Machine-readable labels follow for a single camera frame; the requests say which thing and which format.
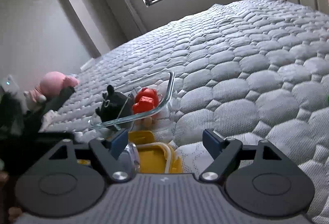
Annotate clear capsule with purple toy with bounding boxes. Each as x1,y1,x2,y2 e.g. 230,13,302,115
118,142,140,178

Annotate clear glass container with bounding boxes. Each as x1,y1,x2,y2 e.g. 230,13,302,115
89,71,175,131

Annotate yellow container lid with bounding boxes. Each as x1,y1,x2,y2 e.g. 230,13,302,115
77,130,183,174

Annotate black plush toy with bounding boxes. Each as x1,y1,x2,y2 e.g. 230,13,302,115
95,85,134,122

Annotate red toy figure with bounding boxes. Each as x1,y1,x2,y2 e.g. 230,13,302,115
132,87,159,114

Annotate grey quilted mattress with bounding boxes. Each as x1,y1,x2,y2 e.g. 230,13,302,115
46,0,328,223

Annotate pink plush pig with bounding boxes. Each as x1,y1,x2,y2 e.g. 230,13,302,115
24,71,79,111

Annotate black garment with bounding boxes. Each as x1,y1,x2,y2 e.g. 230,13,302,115
1,86,75,136

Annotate white charger device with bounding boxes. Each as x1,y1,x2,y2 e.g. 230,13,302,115
1,75,20,94

